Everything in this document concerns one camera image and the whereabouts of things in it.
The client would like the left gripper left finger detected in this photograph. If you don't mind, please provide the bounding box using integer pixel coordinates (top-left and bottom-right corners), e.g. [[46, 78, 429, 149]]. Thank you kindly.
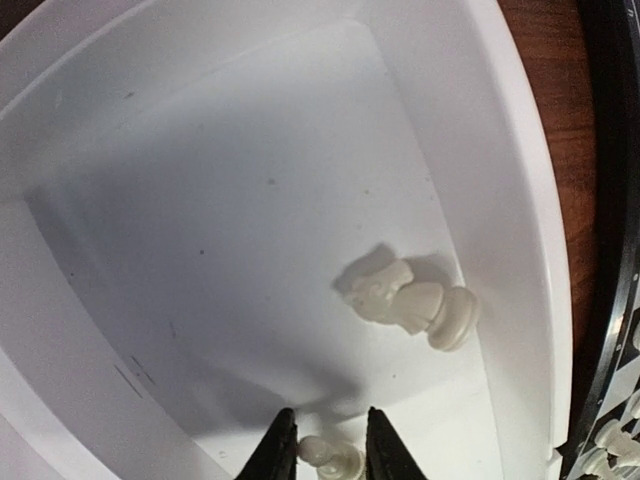
[[239, 408, 298, 480]]

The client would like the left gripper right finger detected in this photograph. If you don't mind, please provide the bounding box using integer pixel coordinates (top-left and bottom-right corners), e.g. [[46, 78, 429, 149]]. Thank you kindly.
[[366, 407, 427, 480]]

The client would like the white pawn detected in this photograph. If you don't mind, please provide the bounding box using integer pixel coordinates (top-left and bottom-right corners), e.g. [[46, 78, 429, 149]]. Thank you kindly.
[[297, 436, 366, 480]]

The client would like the black white chess board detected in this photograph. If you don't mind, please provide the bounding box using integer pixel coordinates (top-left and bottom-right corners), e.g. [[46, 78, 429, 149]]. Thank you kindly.
[[561, 1, 639, 479]]

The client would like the white plastic compartment tray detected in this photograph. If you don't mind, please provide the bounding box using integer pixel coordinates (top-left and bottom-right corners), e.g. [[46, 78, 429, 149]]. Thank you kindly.
[[1, 1, 572, 479]]

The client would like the white knight in tray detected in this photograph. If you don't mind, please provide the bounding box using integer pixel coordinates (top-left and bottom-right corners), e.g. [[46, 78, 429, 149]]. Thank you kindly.
[[332, 243, 482, 352]]

